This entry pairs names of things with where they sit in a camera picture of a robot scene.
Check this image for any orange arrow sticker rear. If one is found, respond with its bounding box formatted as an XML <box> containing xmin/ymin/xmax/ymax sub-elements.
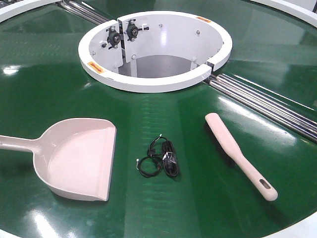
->
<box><xmin>196</xmin><ymin>16</ymin><xmax>211</xmax><ymax>23</ymax></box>

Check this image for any pink plastic dustpan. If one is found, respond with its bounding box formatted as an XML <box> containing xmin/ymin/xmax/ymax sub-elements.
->
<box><xmin>0</xmin><ymin>118</ymin><xmax>116</xmax><ymax>201</ymax></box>

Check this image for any black bearing right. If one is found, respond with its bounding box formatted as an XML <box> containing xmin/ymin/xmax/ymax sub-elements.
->
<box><xmin>125</xmin><ymin>19</ymin><xmax>150</xmax><ymax>42</ymax></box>

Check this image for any orange arrow sticker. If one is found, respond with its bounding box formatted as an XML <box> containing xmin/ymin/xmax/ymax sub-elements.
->
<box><xmin>88</xmin><ymin>61</ymin><xmax>104</xmax><ymax>74</ymax></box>
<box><xmin>196</xmin><ymin>16</ymin><xmax>211</xmax><ymax>23</ymax></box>

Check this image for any white outer rim right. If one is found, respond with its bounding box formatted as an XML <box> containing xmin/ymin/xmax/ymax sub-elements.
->
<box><xmin>254</xmin><ymin>0</ymin><xmax>317</xmax><ymax>27</ymax></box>

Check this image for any white rim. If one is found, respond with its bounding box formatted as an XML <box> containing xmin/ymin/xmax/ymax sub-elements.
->
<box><xmin>254</xmin><ymin>0</ymin><xmax>317</xmax><ymax>27</ymax></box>
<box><xmin>0</xmin><ymin>0</ymin><xmax>58</xmax><ymax>22</ymax></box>

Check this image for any black bearing left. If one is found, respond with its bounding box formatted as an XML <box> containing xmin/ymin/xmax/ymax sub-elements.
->
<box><xmin>107</xmin><ymin>26</ymin><xmax>121</xmax><ymax>50</ymax></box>

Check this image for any pink hand brush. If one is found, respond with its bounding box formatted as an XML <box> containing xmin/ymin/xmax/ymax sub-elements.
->
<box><xmin>205</xmin><ymin>113</ymin><xmax>278</xmax><ymax>201</ymax></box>

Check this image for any black cable bundle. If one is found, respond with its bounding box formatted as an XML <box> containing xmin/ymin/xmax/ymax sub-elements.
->
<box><xmin>136</xmin><ymin>134</ymin><xmax>179</xmax><ymax>178</ymax></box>

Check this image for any steel rollers top left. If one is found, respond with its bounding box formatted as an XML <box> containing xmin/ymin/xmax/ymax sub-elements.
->
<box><xmin>57</xmin><ymin>0</ymin><xmax>109</xmax><ymax>25</ymax></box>

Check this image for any orange arrow sticker front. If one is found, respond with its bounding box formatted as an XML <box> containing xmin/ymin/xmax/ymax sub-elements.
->
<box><xmin>88</xmin><ymin>61</ymin><xmax>104</xmax><ymax>74</ymax></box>

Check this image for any white outer rim left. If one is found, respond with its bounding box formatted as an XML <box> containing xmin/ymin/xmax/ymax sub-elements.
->
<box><xmin>0</xmin><ymin>0</ymin><xmax>58</xmax><ymax>22</ymax></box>

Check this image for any black bearing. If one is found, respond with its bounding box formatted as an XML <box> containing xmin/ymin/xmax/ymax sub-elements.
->
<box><xmin>107</xmin><ymin>26</ymin><xmax>121</xmax><ymax>50</ymax></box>
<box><xmin>125</xmin><ymin>19</ymin><xmax>150</xmax><ymax>42</ymax></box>

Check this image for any white inner conveyor ring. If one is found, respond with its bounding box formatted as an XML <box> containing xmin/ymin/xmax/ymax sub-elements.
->
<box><xmin>78</xmin><ymin>10</ymin><xmax>233</xmax><ymax>93</ymax></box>

